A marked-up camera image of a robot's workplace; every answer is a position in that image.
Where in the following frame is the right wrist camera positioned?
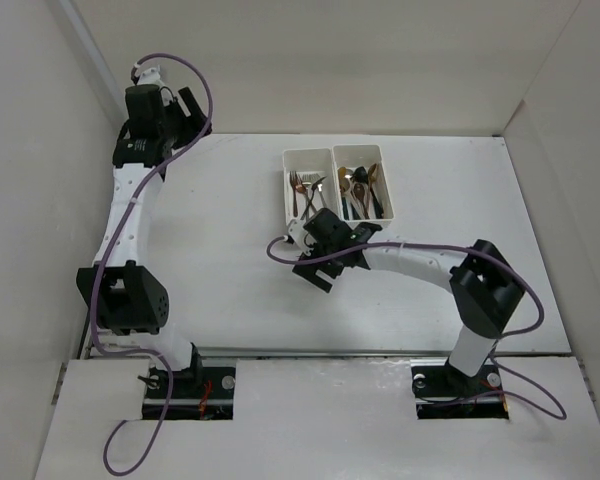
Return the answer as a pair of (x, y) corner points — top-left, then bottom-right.
(287, 219), (308, 253)

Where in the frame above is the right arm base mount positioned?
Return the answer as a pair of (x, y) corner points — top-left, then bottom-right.
(411, 359), (509, 420)

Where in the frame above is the white measuring scoop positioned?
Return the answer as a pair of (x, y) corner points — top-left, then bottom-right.
(340, 178), (365, 220)

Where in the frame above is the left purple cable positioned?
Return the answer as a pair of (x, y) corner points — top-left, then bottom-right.
(90, 53), (215, 475)

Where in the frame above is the slim silver fork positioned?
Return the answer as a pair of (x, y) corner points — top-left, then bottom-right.
(301, 174), (316, 219)

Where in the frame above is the copper small fork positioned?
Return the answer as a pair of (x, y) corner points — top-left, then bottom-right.
(289, 171), (301, 218)

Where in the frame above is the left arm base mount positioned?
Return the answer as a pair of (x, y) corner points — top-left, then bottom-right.
(138, 344), (237, 421)

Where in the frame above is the black spoon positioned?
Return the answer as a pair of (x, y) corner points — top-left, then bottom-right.
(353, 166), (369, 184)

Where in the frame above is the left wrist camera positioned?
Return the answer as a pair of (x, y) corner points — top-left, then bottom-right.
(132, 65), (166, 88)

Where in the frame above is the silver fork black handle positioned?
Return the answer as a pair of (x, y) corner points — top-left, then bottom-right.
(301, 174), (325, 219)

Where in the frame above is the white plastic bin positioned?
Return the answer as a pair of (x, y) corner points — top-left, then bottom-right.
(282, 148), (339, 225)
(332, 145), (395, 228)

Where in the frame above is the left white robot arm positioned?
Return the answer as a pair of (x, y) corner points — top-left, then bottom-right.
(76, 81), (211, 354)

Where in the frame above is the copper long fork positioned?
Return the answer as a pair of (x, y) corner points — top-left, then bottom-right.
(297, 173), (306, 205)

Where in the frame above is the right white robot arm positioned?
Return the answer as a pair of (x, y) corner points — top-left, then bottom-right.
(287, 208), (525, 394)

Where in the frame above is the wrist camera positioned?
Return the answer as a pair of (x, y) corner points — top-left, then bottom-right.
(132, 65), (166, 88)
(287, 219), (308, 253)

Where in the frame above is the brown copper spoon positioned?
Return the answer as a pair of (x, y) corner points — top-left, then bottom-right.
(353, 182), (370, 219)

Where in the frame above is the left white plastic bin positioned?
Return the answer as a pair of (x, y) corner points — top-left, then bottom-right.
(282, 148), (339, 225)

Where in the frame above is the copper round spoon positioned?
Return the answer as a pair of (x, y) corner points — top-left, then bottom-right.
(368, 163), (378, 199)

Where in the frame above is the right white plastic bin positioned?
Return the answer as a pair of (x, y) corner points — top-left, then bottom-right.
(332, 145), (395, 228)

